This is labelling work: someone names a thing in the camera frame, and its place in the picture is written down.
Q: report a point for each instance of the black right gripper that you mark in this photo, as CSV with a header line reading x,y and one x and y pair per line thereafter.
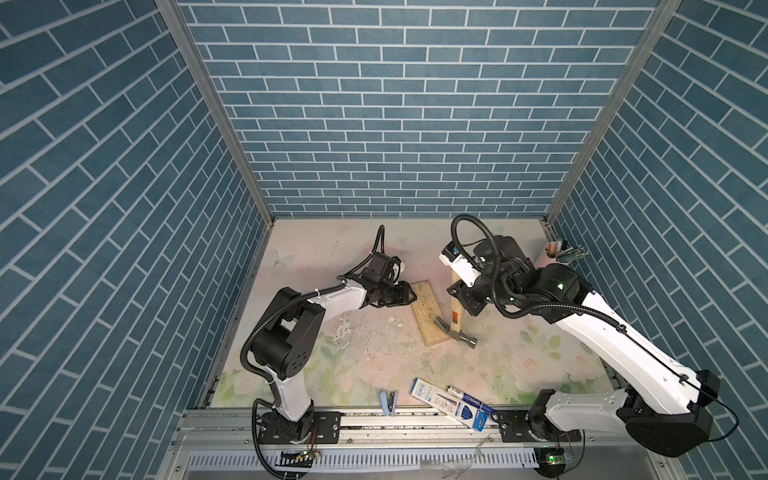
x,y
462,292

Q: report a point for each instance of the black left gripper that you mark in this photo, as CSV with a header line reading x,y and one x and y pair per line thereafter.
x,y
402,288

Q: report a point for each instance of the wooden block with nails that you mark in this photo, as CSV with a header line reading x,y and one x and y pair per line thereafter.
x,y
426,311

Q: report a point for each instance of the steel claw hammer wooden handle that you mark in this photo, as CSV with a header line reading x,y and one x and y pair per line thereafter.
x,y
452,326

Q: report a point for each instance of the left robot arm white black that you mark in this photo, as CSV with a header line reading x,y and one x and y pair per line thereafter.
x,y
279,346

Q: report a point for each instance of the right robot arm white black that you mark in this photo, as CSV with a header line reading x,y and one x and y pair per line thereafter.
x,y
663,406

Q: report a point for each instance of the pink pen holder bucket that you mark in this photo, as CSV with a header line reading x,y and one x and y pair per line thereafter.
x,y
549,254

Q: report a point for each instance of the blue white tube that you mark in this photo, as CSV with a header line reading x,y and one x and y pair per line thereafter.
x,y
471,400

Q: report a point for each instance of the blue clip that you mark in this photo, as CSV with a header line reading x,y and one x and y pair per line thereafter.
x,y
388,402

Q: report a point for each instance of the blue white toothpaste box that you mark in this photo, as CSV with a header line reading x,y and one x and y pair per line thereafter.
x,y
450,405

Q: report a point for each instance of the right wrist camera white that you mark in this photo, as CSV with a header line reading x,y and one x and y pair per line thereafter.
x,y
459,264

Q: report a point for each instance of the aluminium right corner post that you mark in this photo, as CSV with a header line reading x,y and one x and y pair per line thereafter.
x,y
656,25

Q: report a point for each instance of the aluminium corner post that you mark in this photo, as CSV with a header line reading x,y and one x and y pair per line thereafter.
x,y
656,25
175,21

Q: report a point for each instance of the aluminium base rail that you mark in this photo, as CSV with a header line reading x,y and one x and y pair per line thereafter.
x,y
415,443

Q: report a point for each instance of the aluminium left corner post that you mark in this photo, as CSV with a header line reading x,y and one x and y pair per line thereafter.
x,y
175,21

